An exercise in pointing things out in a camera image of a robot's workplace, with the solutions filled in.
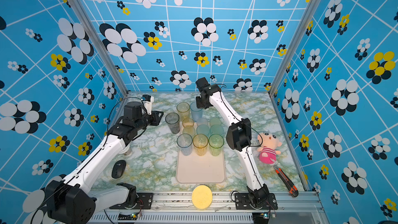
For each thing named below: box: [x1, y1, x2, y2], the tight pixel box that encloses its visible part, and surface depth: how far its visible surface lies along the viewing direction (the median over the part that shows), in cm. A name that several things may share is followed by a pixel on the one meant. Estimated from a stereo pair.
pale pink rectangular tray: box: [175, 147, 226, 184], surface depth 85 cm
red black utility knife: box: [273, 164, 299, 198], surface depth 80 cm
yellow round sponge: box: [191, 184, 213, 210], surface depth 74 cm
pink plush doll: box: [256, 132, 283, 165], surface depth 86 cm
